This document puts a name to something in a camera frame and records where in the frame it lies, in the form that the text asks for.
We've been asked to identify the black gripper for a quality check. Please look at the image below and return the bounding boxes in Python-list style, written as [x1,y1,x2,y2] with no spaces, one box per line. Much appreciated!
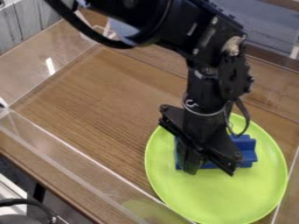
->
[159,104,243,176]

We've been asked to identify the blue plastic block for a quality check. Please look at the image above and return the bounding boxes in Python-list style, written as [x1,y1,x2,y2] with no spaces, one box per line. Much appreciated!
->
[174,135,258,170]

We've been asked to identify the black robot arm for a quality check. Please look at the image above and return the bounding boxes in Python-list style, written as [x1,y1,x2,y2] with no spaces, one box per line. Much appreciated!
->
[44,0,254,175]

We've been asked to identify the green plate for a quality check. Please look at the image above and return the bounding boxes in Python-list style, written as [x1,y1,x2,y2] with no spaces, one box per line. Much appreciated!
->
[144,123,288,224]

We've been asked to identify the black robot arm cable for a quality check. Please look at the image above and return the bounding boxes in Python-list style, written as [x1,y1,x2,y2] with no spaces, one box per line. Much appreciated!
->
[224,98,251,137]

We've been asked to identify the clear acrylic enclosure wall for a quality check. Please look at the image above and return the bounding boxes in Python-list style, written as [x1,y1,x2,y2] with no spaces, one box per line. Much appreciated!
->
[0,21,194,224]

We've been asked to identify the clear acrylic corner bracket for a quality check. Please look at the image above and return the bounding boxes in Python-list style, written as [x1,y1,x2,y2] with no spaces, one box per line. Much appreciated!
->
[73,10,117,47]

